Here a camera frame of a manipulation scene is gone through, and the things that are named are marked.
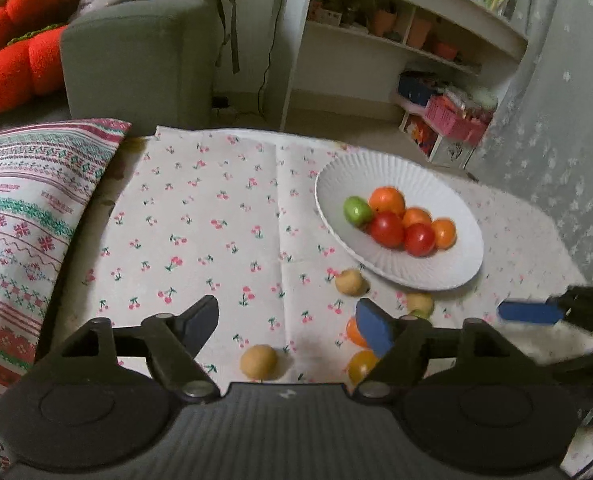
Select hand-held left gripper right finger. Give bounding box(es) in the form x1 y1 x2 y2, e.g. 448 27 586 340
350 299 547 403

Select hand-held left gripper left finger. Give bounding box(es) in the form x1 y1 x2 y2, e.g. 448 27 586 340
34 295 222 403

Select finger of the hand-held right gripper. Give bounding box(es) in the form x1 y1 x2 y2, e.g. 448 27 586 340
496 286 593 333
539 342 593 373

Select orange tangerine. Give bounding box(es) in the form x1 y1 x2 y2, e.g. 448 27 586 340
369 186 407 218
346 316 369 350

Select green-orange tomato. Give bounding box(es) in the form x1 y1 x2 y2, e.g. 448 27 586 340
347 350 381 386

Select yellow-green fruit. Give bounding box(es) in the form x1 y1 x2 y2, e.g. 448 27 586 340
406 292 435 317

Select small brown kiwi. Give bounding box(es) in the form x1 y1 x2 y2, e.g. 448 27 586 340
335 269 368 297
240 344 279 381

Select red tomato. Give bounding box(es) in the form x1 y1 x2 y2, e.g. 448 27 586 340
403 223 437 257
369 211 406 249

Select orange tomato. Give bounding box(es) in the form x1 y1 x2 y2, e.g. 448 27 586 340
402 207 433 228
430 218 457 250

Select white ribbed plate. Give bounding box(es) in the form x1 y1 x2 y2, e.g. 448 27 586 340
315 152 484 292

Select person's right forearm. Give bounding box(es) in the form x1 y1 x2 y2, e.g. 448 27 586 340
496 317 593 363

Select cherry print tablecloth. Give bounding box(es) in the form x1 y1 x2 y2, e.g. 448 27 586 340
36 125 592 480

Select white plastic crate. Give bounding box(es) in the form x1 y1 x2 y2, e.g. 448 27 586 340
400 112 474 168

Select striped patterned pillow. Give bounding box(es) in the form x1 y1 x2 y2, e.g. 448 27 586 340
0 118 132 476

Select pink plastic basket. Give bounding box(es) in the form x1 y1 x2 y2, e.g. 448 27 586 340
423 92 494 143

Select white flower lace curtain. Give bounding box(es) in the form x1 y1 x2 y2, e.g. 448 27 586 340
469 0 593 291

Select blue plastic basket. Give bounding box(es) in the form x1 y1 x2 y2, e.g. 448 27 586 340
397 71 442 106

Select grey sofa armrest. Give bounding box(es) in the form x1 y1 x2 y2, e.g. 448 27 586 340
60 0 227 133

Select white shelf unit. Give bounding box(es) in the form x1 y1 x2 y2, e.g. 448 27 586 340
279 0 529 131

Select peach cup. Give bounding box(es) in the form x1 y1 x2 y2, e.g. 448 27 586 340
407 15 434 50

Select orange flower pot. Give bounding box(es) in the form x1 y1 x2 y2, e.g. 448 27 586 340
373 7 397 36

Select red flower cushion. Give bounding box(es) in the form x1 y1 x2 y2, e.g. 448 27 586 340
0 0 92 121

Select small white labelled box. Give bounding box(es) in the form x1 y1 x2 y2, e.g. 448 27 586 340
309 2 342 26

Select black power cable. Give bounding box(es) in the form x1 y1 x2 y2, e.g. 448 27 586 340
216 0 297 121

